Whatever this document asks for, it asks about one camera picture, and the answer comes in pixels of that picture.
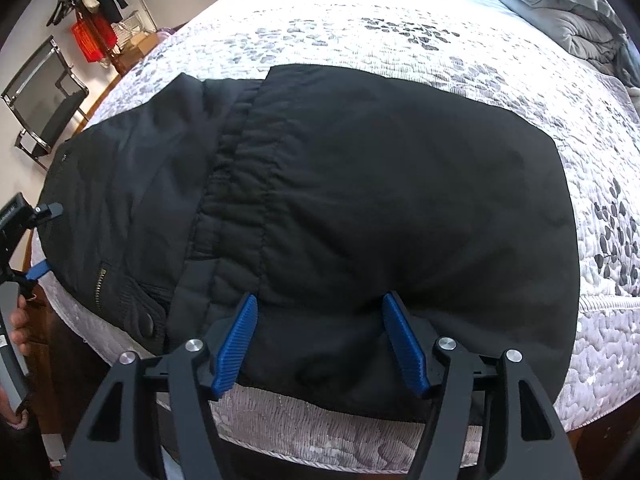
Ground cardboard box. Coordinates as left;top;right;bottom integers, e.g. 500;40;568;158
119;30;162;59

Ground red bag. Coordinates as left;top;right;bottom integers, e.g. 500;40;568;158
70;14;119;66

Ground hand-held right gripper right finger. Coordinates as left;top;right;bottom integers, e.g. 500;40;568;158
381;291;583;480

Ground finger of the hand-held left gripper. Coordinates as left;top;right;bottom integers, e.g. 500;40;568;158
29;202;64;227
19;259;52;284

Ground white wire rack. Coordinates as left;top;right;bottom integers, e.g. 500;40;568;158
112;10;147;42

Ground grey folded comforter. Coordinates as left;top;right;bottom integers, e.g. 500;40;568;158
484;0;632;80

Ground black padded pants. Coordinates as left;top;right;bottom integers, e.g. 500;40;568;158
37;62;582;423

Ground wooden coat rack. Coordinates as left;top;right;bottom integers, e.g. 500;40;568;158
59;0;127;77

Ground dark grey blanket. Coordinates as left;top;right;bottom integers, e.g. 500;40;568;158
614;35;640;92

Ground bed with grey quilted bedspread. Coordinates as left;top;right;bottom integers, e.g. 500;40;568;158
30;0;640;473

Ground black chrome-framed chair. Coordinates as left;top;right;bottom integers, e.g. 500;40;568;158
0;35;92;172

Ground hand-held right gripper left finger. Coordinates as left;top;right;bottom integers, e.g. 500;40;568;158
60;292;260;480

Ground person's left hand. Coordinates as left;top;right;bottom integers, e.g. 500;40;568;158
9;304;32;347

